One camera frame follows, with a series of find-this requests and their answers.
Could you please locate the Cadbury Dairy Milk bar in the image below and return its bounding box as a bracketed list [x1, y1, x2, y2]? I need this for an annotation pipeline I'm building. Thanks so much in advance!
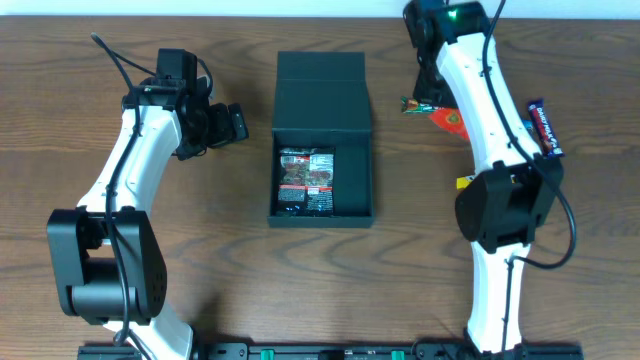
[527, 99, 565, 158]

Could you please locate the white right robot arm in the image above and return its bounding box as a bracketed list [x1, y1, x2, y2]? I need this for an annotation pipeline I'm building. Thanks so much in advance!
[403, 1, 563, 359]

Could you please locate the blue Oreo packet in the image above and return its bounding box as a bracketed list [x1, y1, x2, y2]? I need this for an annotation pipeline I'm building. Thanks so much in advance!
[522, 120, 534, 133]

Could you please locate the red snack packet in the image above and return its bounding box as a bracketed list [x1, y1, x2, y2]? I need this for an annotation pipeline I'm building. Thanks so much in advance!
[429, 108, 469, 141]

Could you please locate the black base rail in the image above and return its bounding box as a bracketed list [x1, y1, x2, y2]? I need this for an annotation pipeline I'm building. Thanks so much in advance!
[77, 342, 585, 360]

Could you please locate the yellow sunflower seed packet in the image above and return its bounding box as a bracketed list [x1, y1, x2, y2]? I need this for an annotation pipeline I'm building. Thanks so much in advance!
[456, 175, 475, 190]

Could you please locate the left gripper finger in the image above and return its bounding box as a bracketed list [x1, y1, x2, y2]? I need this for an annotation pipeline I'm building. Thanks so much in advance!
[228, 103, 249, 142]
[207, 103, 231, 148]

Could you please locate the black rectangular box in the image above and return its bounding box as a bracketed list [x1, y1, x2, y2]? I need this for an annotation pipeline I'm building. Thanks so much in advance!
[267, 51, 374, 228]

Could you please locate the green red KitKat bar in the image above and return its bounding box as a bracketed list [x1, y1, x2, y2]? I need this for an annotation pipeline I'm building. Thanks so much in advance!
[401, 97, 439, 114]

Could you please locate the black dried fruit packet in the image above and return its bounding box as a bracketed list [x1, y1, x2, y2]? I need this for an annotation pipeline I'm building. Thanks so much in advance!
[276, 147, 335, 217]

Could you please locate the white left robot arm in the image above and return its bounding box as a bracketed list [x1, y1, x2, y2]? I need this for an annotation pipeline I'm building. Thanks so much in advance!
[46, 76, 247, 359]

